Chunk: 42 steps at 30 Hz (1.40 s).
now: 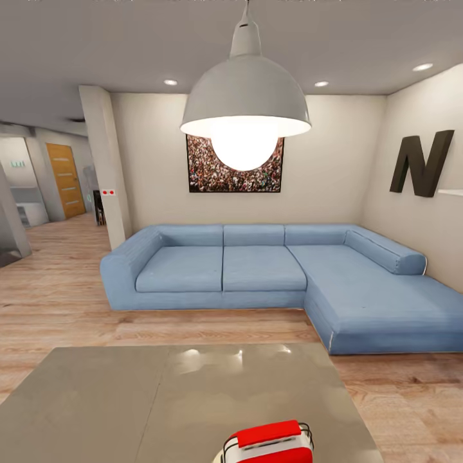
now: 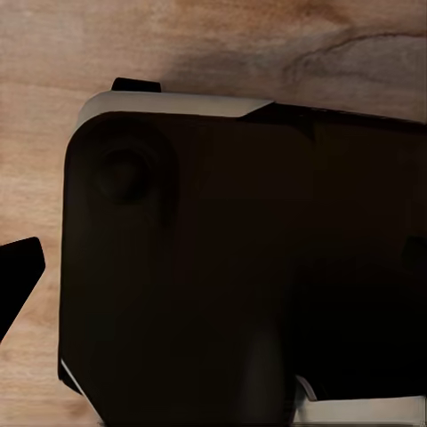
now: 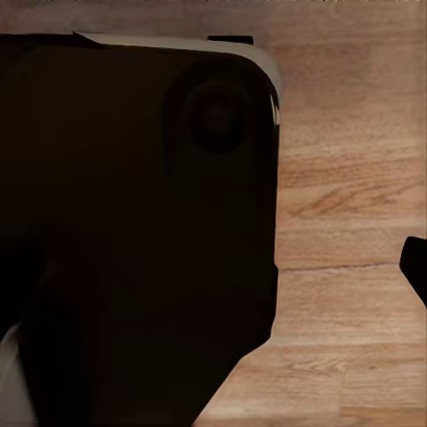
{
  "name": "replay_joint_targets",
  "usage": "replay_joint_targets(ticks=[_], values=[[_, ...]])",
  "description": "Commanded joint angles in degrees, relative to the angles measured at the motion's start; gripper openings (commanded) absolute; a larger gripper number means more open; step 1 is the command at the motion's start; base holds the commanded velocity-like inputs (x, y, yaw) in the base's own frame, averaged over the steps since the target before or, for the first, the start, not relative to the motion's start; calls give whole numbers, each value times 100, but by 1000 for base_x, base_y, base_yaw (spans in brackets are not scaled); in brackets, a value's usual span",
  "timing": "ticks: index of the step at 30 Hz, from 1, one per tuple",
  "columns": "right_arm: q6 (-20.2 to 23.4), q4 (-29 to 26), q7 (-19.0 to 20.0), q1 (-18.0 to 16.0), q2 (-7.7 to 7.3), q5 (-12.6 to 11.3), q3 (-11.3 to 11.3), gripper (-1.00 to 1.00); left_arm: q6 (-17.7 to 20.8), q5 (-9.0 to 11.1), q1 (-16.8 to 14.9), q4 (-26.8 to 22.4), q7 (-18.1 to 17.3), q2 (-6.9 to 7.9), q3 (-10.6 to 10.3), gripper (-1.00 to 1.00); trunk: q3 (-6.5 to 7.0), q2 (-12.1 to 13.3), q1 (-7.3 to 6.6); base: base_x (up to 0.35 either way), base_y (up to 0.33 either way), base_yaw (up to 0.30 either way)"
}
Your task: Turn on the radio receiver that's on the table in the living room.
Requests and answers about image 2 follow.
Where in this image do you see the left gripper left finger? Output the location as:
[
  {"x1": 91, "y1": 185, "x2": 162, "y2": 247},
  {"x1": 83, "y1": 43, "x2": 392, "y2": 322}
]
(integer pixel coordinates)
[{"x1": 0, "y1": 237, "x2": 45, "y2": 342}]

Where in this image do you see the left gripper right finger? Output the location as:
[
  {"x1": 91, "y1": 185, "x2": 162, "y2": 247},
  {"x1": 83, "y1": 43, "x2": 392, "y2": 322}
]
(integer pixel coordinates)
[{"x1": 399, "y1": 236, "x2": 427, "y2": 307}]

